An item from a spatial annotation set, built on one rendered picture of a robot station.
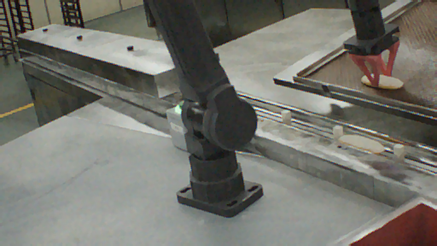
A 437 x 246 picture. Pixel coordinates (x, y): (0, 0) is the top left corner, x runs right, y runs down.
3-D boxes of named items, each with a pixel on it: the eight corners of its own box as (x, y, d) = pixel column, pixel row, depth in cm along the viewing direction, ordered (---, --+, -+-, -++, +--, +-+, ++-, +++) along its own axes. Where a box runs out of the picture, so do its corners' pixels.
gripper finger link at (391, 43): (358, 85, 110) (348, 41, 106) (381, 69, 113) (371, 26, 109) (386, 91, 104) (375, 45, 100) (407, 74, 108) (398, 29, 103)
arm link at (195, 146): (189, 160, 94) (206, 170, 89) (177, 99, 90) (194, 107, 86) (237, 141, 98) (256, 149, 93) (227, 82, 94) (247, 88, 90)
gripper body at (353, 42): (343, 51, 105) (334, 14, 102) (375, 30, 110) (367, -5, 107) (369, 56, 100) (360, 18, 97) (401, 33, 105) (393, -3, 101)
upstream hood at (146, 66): (20, 52, 235) (15, 32, 232) (57, 39, 244) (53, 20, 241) (160, 105, 135) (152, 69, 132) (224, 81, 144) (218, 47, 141)
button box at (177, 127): (173, 161, 120) (162, 109, 116) (206, 147, 124) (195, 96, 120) (195, 172, 113) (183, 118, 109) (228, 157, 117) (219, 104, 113)
